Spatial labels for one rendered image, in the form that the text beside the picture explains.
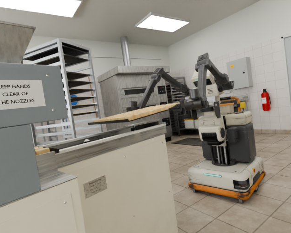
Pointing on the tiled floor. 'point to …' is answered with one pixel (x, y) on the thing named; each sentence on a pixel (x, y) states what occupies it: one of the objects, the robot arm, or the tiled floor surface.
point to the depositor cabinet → (43, 209)
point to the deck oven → (133, 95)
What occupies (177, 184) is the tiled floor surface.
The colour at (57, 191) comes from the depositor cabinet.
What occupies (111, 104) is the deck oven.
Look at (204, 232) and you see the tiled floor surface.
